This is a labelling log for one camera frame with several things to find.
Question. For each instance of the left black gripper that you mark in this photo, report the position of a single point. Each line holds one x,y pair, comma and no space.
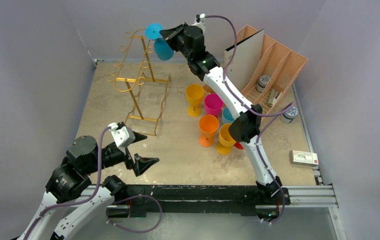
141,163

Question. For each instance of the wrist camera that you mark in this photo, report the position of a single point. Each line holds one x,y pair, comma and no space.
200,21
123,136

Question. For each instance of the stapler in organizer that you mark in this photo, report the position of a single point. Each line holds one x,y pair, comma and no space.
273,98

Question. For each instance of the pink wine glass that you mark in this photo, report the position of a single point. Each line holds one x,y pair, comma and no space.
213,104

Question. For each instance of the orange wine glass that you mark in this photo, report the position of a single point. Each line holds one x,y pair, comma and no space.
208,126

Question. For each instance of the patterned tin in organizer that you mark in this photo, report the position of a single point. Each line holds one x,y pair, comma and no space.
262,83

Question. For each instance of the yellow wine glass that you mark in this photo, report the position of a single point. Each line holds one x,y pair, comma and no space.
194,96
226,142

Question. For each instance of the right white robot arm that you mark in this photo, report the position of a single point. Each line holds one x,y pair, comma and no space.
247,116

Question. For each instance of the blue wine glass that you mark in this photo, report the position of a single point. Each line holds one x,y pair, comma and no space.
161,48
226,117

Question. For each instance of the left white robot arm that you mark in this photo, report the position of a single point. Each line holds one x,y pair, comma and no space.
75,192

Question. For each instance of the gold wire glass rack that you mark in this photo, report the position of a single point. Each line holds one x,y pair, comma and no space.
145,74

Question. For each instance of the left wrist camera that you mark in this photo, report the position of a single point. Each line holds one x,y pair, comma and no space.
123,136

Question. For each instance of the white binder folder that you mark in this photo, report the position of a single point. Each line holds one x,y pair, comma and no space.
243,63

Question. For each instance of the small white red box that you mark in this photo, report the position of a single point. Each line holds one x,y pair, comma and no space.
304,158

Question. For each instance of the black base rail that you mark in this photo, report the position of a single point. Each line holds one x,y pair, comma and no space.
137,200

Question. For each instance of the red wine glass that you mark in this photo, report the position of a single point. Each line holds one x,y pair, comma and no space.
238,146

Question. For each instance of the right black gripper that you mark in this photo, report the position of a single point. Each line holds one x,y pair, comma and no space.
179,36

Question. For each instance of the grey tape roll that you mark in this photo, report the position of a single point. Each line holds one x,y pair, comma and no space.
289,115

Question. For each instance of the peach plastic file organizer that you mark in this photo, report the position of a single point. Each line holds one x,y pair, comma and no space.
282,65

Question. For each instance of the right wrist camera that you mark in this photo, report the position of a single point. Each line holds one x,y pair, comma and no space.
200,21

